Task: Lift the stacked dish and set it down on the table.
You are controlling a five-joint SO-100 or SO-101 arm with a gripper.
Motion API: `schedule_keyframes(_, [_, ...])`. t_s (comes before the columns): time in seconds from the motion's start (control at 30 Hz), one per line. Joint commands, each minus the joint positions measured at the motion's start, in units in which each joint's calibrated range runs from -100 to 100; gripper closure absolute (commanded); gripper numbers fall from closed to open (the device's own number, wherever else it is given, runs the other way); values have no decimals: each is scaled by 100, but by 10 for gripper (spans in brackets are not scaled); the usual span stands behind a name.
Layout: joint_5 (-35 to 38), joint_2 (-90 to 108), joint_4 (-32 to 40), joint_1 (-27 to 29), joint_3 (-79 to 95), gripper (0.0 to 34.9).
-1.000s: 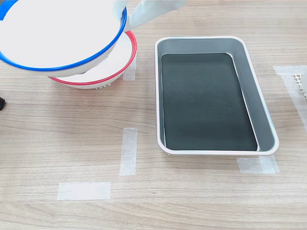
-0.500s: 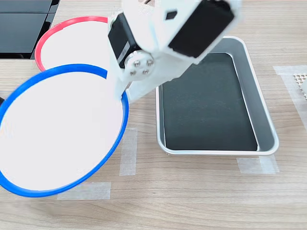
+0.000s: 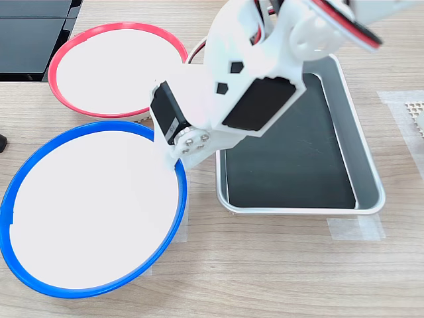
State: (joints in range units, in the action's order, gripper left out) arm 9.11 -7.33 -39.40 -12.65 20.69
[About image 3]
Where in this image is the red black white ribbon cable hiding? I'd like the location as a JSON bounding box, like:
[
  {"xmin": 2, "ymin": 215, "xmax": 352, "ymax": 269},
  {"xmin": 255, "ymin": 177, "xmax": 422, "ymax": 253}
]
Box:
[{"xmin": 306, "ymin": 0, "xmax": 384, "ymax": 54}]

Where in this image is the blue-rimmed round white plate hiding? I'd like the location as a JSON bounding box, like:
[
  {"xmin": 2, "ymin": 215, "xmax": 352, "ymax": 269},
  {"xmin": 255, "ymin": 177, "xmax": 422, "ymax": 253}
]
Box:
[{"xmin": 0, "ymin": 121, "xmax": 188, "ymax": 299}]

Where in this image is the red-rimmed round white plate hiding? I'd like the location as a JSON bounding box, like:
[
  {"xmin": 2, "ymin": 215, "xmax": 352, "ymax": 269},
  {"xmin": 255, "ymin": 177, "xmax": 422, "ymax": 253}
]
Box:
[{"xmin": 48, "ymin": 22, "xmax": 189, "ymax": 122}]

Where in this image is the steel tray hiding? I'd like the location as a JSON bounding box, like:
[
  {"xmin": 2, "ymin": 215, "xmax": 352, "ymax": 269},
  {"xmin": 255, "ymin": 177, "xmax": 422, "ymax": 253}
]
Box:
[{"xmin": 215, "ymin": 52, "xmax": 387, "ymax": 217}]

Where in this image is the pale perforated base plate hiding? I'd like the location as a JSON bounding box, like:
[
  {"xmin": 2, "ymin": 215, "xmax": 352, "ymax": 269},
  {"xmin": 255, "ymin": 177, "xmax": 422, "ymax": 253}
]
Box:
[{"xmin": 403, "ymin": 100, "xmax": 424, "ymax": 138}]

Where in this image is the black glossy panel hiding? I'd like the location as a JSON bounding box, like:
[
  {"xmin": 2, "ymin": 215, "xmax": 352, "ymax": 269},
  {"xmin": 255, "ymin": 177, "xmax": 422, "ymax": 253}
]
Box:
[
  {"xmin": 0, "ymin": 0, "xmax": 83, "ymax": 20},
  {"xmin": 0, "ymin": 18, "xmax": 78, "ymax": 83}
]

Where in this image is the thin servo cable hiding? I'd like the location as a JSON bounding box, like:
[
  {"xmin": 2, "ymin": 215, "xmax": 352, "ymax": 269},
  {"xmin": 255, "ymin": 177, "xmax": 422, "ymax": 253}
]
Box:
[{"xmin": 186, "ymin": 0, "xmax": 278, "ymax": 64}]

